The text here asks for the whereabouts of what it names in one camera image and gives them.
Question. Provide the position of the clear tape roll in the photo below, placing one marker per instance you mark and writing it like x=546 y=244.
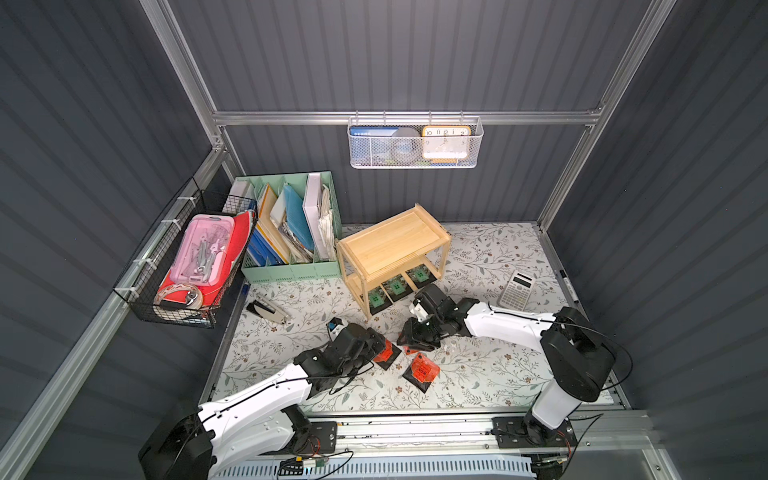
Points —
x=183 y=296

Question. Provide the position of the black marker pen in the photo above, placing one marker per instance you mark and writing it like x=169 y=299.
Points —
x=569 y=286

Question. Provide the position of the white calculator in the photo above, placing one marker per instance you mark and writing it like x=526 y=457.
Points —
x=517 y=292

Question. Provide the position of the black stapler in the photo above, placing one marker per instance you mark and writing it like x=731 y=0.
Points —
x=266 y=310

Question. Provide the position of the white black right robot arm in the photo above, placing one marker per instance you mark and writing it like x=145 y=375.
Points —
x=579 y=357

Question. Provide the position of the blue box in wall basket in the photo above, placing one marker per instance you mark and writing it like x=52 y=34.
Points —
x=370 y=146

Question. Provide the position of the green file organizer box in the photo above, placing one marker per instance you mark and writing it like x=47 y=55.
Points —
x=297 y=224

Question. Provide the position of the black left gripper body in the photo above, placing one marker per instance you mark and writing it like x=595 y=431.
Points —
x=372 y=345

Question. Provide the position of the pink plastic case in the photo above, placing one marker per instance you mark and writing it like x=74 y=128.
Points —
x=200 y=258

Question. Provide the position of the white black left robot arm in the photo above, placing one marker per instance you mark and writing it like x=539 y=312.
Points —
x=199 y=441

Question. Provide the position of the black wire side basket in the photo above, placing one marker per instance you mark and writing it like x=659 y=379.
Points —
x=138 y=290

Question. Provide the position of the white wire wall basket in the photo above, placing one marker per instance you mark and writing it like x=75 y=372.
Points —
x=418 y=123

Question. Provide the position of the green tea bag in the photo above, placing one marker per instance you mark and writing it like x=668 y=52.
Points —
x=378 y=300
x=397 y=288
x=421 y=276

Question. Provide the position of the yellow white clock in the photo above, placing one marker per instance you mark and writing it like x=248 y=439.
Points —
x=446 y=142

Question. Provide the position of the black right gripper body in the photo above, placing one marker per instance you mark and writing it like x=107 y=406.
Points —
x=420 y=332

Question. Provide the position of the wooden two-tier shelf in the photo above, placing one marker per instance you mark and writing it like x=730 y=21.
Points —
x=390 y=248

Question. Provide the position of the grey tape roll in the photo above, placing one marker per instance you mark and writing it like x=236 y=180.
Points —
x=406 y=146

